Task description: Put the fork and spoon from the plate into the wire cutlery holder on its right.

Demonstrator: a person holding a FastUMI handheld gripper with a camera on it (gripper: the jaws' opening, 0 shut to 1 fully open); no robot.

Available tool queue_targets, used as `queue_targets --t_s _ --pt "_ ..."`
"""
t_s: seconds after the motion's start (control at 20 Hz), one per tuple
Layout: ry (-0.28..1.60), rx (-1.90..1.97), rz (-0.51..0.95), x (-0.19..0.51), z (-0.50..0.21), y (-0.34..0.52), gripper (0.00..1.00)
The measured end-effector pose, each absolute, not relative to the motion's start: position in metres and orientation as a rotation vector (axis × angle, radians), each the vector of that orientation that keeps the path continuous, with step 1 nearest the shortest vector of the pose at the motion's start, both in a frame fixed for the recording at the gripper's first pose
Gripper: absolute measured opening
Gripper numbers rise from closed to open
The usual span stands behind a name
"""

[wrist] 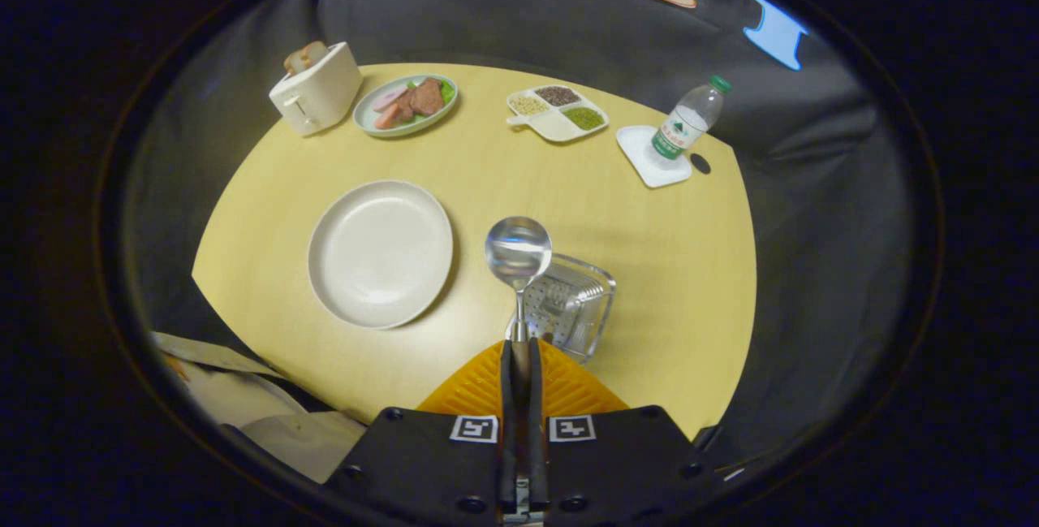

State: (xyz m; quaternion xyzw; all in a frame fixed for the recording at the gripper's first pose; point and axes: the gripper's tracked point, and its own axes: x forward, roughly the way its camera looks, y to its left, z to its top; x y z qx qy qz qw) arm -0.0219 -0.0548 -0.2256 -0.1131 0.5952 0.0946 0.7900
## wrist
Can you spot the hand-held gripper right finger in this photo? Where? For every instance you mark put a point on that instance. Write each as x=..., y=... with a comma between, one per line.
x=625, y=462

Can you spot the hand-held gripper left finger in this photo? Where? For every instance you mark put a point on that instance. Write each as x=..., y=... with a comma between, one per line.
x=422, y=462

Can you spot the metal spoon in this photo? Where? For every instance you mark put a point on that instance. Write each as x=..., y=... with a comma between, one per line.
x=518, y=251

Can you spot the clear plastic container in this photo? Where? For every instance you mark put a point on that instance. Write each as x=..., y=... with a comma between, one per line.
x=580, y=300

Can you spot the person's beige clothing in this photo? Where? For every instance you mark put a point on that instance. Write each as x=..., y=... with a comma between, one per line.
x=243, y=405

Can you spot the round white plate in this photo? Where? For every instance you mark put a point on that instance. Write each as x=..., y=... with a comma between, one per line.
x=380, y=255

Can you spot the white square coaster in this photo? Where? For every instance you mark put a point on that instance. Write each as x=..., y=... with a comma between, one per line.
x=641, y=166

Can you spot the small black disc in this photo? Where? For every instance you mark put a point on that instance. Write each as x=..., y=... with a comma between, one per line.
x=700, y=163

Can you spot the white divided dish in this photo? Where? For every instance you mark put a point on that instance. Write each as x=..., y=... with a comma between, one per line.
x=556, y=127

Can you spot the pale green plate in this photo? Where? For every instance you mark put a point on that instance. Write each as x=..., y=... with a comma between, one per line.
x=369, y=123

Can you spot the clear water bottle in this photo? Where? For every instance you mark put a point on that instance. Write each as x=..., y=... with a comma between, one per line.
x=686, y=121

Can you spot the green mung beans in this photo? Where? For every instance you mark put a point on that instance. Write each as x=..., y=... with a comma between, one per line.
x=584, y=118

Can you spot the reddish sausage piece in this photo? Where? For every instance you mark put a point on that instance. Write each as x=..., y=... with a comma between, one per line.
x=386, y=116

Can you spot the pink ham slice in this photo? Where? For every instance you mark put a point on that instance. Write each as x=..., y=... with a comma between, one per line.
x=388, y=98

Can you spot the brown meat slice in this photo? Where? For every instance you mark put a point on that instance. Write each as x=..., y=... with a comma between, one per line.
x=426, y=97

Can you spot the pale beans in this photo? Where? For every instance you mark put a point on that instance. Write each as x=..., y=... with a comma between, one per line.
x=528, y=104

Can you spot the green lettuce leaf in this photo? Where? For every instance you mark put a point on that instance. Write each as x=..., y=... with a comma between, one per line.
x=447, y=92

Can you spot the dark grains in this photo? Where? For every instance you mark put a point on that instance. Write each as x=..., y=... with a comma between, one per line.
x=558, y=95

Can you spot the white toaster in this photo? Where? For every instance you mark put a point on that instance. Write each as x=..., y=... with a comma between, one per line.
x=321, y=92

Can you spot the toast slice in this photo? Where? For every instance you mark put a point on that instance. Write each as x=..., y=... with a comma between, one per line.
x=316, y=50
x=296, y=61

